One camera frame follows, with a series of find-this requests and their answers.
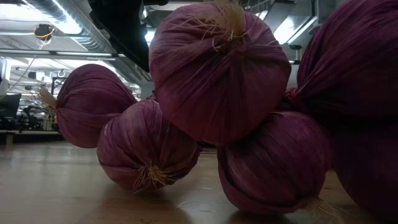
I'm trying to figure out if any long ceiling light strip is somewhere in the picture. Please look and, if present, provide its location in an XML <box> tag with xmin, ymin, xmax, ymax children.
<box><xmin>0</xmin><ymin>49</ymin><xmax>127</xmax><ymax>60</ymax></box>

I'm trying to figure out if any dark computer monitor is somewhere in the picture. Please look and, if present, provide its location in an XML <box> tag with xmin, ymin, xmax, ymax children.
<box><xmin>0</xmin><ymin>93</ymin><xmax>22</xmax><ymax>130</ymax></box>

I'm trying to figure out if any black metal frame stand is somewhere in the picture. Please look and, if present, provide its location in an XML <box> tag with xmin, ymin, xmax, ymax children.
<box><xmin>51</xmin><ymin>77</ymin><xmax>68</xmax><ymax>96</ymax></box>

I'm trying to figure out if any round dark ceiling fixture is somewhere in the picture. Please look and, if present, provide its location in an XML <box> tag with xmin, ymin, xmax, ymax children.
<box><xmin>33</xmin><ymin>23</ymin><xmax>56</xmax><ymax>42</ymax></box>

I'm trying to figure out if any large ribbed ceiling duct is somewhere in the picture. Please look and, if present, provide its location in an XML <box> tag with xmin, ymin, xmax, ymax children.
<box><xmin>24</xmin><ymin>0</ymin><xmax>116</xmax><ymax>54</ymax></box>

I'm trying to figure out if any braided red onion string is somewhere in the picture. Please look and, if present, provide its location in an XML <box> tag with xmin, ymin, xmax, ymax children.
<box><xmin>37</xmin><ymin>0</ymin><xmax>398</xmax><ymax>224</ymax></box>

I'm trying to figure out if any black table frame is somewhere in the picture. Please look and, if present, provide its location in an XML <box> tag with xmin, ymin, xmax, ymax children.
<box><xmin>0</xmin><ymin>129</ymin><xmax>63</xmax><ymax>146</ymax></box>

